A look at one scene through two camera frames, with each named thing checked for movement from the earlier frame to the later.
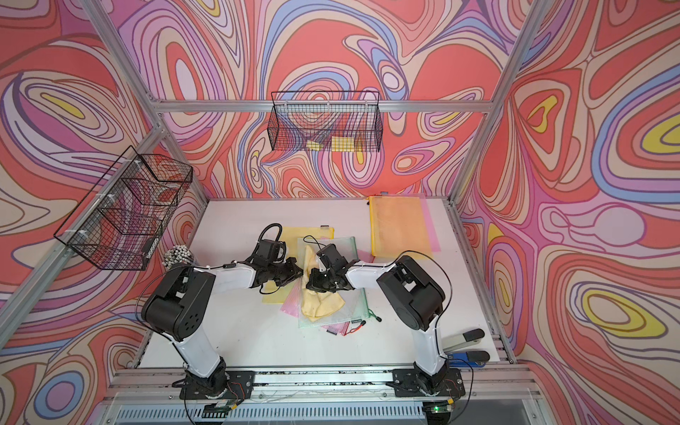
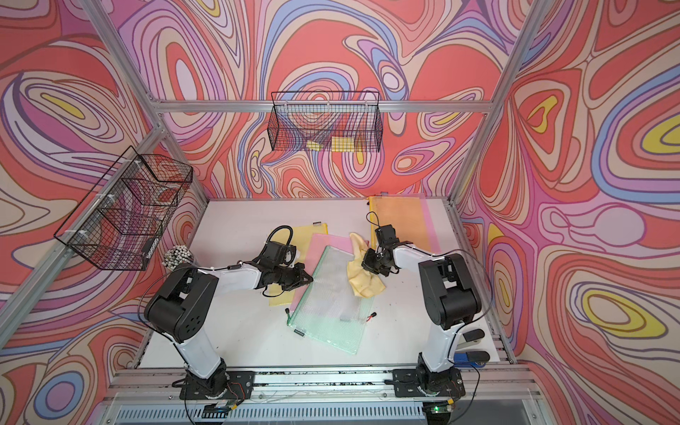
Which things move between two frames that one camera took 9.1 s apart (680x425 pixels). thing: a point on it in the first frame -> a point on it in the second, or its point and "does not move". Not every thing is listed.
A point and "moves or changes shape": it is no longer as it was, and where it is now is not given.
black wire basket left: [115, 227] does not move
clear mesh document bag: [356, 305] moves or changes shape
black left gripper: [293, 268] does not move
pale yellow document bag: [272, 292] does not move
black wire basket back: [326, 120] does not move
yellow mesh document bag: [399, 227] does not move
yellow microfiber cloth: [317, 305] -> [365, 283]
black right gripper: [315, 284] -> [367, 265]
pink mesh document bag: [432, 232] does not move
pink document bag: [292, 304] -> [317, 246]
